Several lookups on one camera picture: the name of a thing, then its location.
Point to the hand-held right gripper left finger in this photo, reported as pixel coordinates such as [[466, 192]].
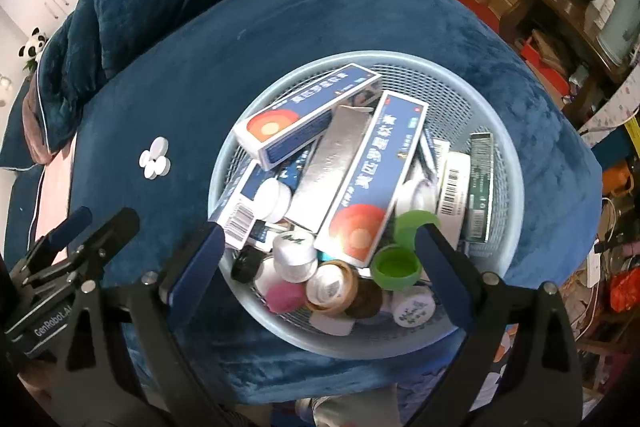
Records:
[[197, 264]]

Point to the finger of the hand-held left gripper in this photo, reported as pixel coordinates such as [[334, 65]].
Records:
[[72, 227], [112, 229]]

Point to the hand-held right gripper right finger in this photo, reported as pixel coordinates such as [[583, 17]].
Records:
[[445, 277]]

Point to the light blue mesh basket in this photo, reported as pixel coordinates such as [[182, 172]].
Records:
[[480, 117]]

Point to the white jar with black print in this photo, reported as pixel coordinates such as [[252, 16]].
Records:
[[412, 307]]

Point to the black bottle cap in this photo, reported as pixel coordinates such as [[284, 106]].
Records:
[[246, 266]]

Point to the green flip cap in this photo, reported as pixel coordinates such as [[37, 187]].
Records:
[[395, 268]]

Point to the green bottle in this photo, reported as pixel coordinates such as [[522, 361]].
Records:
[[407, 227]]

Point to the blue white barcode box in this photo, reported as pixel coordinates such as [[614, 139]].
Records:
[[240, 212]]

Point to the dark brown jar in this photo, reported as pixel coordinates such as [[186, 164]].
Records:
[[367, 301]]

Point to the pink round cap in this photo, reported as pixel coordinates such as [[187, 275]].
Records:
[[286, 297]]

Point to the dark green box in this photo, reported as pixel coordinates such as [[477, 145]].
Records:
[[479, 187]]

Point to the silver capped white jar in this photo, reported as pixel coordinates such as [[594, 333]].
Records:
[[295, 254]]

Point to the brown jar with white label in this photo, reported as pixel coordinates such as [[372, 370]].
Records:
[[330, 286]]

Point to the pink pillow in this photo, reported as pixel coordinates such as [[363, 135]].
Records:
[[37, 117]]

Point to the blue white ointment box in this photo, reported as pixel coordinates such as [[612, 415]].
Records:
[[300, 117], [372, 177]]

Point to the small white flat box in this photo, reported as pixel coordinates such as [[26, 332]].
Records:
[[330, 324]]

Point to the white power strip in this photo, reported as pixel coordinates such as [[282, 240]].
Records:
[[594, 267]]

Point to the blue velvet bed cover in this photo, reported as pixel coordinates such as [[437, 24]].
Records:
[[175, 82]]

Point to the silver cardboard box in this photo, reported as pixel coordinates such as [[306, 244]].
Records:
[[332, 157]]

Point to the red plastic bag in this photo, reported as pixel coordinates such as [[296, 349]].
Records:
[[625, 289]]

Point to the panda plush toy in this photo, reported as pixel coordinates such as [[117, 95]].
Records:
[[32, 47]]

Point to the orange container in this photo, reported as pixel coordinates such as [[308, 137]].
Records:
[[615, 177]]

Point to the pale green thermos jug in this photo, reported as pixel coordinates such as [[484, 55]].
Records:
[[620, 22]]

